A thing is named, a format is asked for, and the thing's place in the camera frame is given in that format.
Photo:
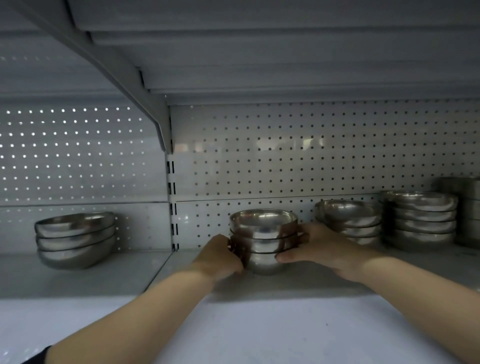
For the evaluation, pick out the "person's left hand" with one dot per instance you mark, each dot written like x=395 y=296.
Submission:
x=219 y=258

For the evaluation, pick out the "person's right hand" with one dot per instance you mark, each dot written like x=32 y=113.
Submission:
x=326 y=249

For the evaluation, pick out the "person's left fingers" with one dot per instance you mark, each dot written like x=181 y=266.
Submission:
x=236 y=255

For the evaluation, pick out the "person's right thumb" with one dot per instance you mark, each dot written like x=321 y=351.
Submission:
x=289 y=257

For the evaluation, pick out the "shiny metal bowl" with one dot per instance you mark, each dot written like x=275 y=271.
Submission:
x=75 y=223
x=264 y=244
x=262 y=263
x=77 y=242
x=262 y=224
x=77 y=258

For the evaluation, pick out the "person's left forearm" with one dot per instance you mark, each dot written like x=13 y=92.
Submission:
x=142 y=318

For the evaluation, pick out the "person's right forearm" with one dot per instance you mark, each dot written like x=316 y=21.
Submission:
x=420 y=300

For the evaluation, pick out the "grey metal shelf board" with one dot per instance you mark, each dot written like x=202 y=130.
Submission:
x=285 y=52
x=262 y=330

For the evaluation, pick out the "slotted metal shelf upright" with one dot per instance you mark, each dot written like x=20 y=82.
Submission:
x=172 y=187

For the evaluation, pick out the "grey perforated back panel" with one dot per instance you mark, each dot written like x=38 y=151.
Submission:
x=75 y=161
x=300 y=150

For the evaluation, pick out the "row of stacked steel bowls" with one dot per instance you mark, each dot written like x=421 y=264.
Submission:
x=420 y=221

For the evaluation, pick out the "stack of large steel containers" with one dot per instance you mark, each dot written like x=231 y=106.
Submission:
x=470 y=210

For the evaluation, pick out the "black sleeve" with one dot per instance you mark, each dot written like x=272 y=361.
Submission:
x=36 y=356

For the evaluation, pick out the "grey metal shelf bracket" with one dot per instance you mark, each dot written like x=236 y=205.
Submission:
x=120 y=75

